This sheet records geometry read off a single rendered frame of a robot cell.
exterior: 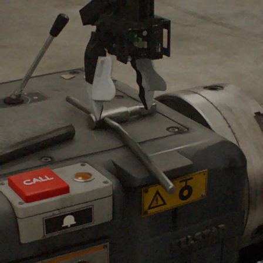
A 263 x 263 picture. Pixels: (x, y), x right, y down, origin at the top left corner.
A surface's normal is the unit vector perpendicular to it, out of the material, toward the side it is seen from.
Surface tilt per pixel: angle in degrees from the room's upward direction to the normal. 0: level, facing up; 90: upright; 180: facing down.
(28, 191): 0
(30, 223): 90
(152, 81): 105
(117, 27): 90
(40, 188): 0
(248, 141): 47
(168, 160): 0
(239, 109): 25
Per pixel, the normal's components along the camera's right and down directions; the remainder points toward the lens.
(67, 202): 0.52, 0.33
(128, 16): -0.85, 0.19
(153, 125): 0.00, -0.92
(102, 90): -0.82, -0.06
